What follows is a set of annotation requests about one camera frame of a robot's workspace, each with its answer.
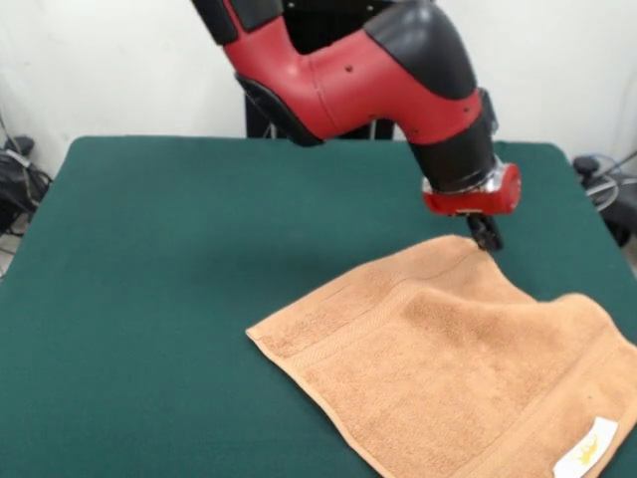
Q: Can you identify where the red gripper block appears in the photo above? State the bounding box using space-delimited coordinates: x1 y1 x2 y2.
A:
421 162 522 252

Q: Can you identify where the tan terry towel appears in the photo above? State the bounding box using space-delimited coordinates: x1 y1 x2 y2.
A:
246 233 637 478

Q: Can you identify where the dark green table cloth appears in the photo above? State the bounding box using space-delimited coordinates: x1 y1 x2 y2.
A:
0 134 637 478

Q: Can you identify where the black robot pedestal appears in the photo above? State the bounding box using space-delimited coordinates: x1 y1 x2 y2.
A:
233 0 399 140

